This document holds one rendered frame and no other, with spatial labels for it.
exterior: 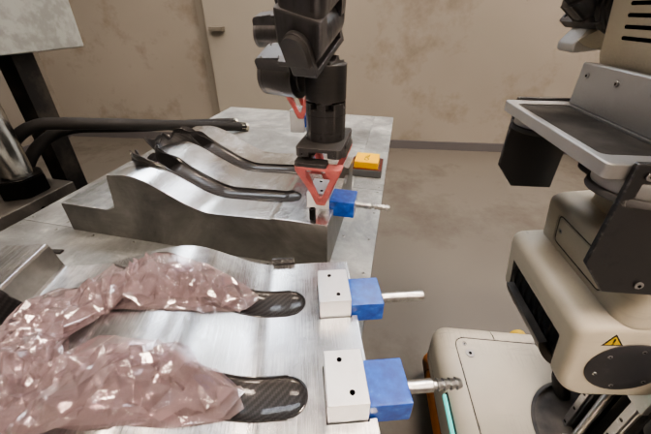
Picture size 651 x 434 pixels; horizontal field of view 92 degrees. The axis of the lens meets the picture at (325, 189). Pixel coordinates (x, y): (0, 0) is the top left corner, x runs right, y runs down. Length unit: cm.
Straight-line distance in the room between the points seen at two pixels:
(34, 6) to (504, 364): 161
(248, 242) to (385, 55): 259
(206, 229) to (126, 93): 328
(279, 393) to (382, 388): 10
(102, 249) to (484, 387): 97
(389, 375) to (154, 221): 45
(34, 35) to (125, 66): 253
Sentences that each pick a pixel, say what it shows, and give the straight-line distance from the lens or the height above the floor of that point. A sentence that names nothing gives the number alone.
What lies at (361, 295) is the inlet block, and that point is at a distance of 40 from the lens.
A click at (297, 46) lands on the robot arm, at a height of 113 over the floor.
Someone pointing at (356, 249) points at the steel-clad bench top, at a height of 80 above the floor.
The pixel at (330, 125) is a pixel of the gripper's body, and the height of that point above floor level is 103.
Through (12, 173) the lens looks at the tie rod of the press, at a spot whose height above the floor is 85.
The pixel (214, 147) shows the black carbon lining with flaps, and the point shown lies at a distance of 71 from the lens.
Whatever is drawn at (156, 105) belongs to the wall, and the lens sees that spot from 365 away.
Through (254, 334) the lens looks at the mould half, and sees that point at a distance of 39.
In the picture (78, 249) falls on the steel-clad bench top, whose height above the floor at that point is 80.
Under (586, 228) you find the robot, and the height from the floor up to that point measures 88.
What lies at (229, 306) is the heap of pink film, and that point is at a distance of 40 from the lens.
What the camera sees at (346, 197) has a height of 90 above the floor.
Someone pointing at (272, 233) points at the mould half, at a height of 86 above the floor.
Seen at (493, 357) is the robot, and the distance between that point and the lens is 116.
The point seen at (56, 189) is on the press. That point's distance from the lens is 102.
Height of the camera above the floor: 117
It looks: 30 degrees down
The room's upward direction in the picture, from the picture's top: straight up
